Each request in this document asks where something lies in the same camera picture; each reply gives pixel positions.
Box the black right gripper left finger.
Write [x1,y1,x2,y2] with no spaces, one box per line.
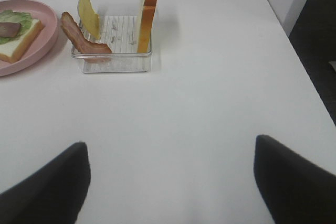
[1,142,91,223]

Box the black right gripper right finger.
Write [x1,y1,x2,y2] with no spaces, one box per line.
[254,135,335,223]

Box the bread slice base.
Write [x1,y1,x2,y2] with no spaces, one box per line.
[1,19,44,63]

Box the bacon strip from tray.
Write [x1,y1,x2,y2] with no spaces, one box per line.
[60,12,112,55]
[0,22,22,38]

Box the green lettuce leaf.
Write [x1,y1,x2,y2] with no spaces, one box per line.
[1,9,33,45]

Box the pink round plate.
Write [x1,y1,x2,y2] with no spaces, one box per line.
[1,0,59,76]

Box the upright bread slice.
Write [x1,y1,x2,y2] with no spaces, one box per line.
[135,0,157,53]

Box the yellow cheese slice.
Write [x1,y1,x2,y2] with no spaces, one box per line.
[77,0,100,40]

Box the clear right plastic tray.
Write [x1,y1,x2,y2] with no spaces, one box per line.
[71,0,152,73]

